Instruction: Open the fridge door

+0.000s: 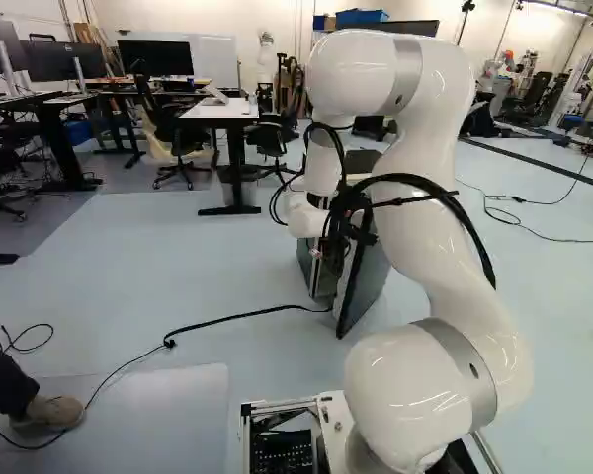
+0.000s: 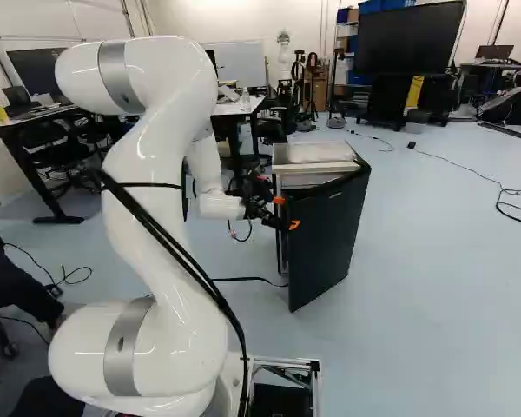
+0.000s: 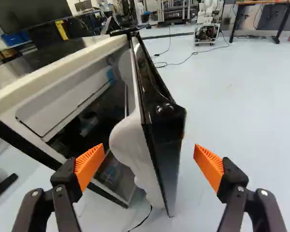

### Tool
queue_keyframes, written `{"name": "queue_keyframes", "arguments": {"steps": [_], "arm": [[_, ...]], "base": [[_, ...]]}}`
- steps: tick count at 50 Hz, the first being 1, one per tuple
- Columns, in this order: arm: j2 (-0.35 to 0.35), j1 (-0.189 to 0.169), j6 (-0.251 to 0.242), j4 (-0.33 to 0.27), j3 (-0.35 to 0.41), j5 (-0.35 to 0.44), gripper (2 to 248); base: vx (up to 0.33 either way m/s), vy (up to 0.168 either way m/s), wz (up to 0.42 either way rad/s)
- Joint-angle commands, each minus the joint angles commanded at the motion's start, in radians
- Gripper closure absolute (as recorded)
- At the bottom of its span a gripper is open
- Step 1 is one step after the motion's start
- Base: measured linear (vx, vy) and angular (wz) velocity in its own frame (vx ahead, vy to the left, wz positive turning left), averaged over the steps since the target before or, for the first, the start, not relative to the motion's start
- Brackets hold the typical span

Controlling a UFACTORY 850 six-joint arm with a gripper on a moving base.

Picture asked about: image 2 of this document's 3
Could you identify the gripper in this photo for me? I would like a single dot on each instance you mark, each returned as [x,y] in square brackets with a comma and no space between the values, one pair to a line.
[255,209]

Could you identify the black fridge door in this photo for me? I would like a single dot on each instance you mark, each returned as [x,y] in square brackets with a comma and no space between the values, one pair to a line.
[325,243]

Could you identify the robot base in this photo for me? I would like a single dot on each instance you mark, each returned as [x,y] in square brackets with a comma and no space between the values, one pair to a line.
[286,366]

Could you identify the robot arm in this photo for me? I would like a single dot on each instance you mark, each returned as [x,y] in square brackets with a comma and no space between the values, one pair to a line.
[156,130]

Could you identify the small fridge with silver top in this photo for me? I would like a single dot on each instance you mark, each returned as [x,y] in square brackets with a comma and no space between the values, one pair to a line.
[312,153]

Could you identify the grey top desk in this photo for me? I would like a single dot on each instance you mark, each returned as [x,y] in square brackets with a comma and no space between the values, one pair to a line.
[239,106]

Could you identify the clear water bottle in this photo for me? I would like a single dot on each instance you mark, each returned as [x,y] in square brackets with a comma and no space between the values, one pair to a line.
[245,100]

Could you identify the large black screen on stand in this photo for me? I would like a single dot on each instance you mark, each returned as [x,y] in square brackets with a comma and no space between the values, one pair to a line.
[408,35]

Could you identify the black desk with angled legs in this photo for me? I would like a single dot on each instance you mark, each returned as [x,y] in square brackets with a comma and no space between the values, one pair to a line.
[48,116]

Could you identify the person's legs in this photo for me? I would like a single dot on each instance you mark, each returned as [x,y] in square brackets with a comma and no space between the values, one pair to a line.
[21,291]

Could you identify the black computer monitor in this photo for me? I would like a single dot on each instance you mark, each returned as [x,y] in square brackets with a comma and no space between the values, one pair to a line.
[32,74]

